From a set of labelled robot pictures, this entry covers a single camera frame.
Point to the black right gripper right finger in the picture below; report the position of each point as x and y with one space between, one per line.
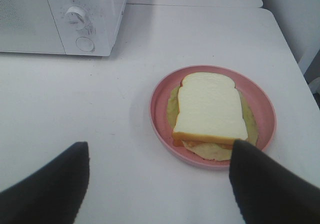
266 192

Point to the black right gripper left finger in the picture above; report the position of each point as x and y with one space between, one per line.
52 194

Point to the white bread sandwich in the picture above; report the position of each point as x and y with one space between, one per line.
206 111

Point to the pink round plate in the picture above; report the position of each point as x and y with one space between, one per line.
258 101

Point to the round door release button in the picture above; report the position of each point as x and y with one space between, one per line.
85 44

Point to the white microwave door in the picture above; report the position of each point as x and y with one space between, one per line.
27 26

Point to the white microwave oven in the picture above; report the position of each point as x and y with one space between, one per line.
103 19

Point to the lower white timer knob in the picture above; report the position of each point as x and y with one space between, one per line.
76 17

